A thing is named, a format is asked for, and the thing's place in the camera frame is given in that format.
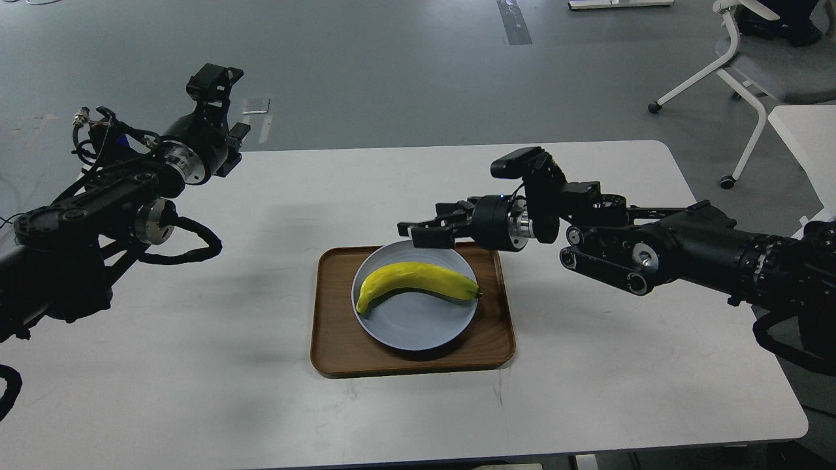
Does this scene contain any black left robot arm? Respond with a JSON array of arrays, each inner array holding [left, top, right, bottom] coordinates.
[[1, 63, 250, 340]]

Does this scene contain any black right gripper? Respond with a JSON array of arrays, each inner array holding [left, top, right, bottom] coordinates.
[[397, 195, 535, 252]]

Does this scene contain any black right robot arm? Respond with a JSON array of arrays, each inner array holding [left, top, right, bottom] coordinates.
[[397, 180, 835, 377]]

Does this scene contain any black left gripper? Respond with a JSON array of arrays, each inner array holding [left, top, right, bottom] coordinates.
[[159, 63, 251, 185]]

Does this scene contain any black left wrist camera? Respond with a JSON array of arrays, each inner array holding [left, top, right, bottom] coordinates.
[[72, 106, 162, 172]]

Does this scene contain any white office chair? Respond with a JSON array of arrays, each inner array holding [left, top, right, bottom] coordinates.
[[647, 0, 836, 190]]

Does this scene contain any brown wooden tray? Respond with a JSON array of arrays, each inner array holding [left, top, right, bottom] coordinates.
[[310, 243, 516, 378]]

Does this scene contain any white side table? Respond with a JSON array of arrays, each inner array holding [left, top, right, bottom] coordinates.
[[767, 104, 835, 222]]

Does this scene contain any yellow banana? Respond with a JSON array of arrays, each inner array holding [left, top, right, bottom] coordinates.
[[355, 262, 483, 315]]

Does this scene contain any light blue round plate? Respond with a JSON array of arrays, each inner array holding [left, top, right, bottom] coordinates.
[[349, 240, 479, 352]]

